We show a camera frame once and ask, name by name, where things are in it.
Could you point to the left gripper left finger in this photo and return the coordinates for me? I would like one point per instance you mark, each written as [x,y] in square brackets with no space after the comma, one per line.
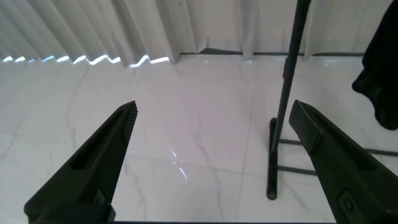
[87,174]

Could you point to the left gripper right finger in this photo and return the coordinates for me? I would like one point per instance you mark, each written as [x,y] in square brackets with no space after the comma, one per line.
[354,174]

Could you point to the black t-shirt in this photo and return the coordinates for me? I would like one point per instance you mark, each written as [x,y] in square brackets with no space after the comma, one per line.
[382,77]

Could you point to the black clothes rack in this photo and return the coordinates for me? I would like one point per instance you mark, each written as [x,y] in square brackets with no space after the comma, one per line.
[295,46]

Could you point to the white curtain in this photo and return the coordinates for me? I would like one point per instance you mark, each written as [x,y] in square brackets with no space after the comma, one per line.
[124,25]

